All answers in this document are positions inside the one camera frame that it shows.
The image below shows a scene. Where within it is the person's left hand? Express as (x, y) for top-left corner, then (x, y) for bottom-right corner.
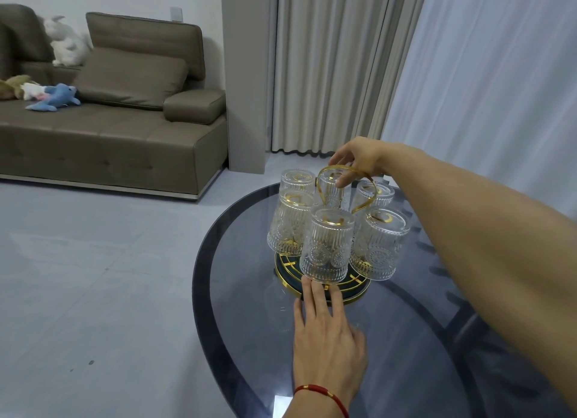
(293, 276), (369, 408)

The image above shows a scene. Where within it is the person's right hand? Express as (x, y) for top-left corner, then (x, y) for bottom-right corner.
(328, 136), (394, 189)

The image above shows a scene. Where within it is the clear ribbed glass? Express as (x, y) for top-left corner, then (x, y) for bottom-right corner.
(299, 207), (356, 284)
(351, 180), (396, 211)
(266, 190), (319, 257)
(279, 169), (316, 196)
(349, 207), (412, 282)
(315, 169), (355, 211)

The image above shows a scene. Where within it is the gold wire cup rack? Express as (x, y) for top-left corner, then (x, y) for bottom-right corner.
(273, 164), (379, 307)

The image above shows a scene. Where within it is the person's right forearm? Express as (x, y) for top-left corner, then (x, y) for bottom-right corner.
(380, 142), (577, 412)

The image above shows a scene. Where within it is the round dark glass table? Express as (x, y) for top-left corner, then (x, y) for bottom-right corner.
(192, 181), (573, 418)

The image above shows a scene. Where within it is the beige curtain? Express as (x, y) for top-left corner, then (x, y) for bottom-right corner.
(272, 0), (432, 157)

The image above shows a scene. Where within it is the white sheer curtain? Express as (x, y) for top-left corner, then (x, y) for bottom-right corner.
(380, 0), (577, 218)

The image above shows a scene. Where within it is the brown sofa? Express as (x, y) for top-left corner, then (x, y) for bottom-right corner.
(0, 3), (228, 201)

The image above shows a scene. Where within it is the brown sofa cushion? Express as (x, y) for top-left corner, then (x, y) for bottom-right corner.
(72, 47), (189, 111)

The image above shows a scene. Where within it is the blue plush toy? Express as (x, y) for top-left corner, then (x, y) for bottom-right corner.
(25, 83), (82, 113)

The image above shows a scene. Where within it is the white plush rabbit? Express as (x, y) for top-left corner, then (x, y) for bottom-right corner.
(43, 16), (93, 68)

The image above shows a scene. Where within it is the pink and white plush toy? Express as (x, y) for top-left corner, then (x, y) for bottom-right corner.
(20, 82), (50, 102)

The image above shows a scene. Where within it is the brown plush toy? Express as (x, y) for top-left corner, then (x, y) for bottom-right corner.
(0, 74), (35, 101)

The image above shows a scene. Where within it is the red string bracelet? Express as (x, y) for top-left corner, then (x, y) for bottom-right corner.
(293, 384), (350, 418)

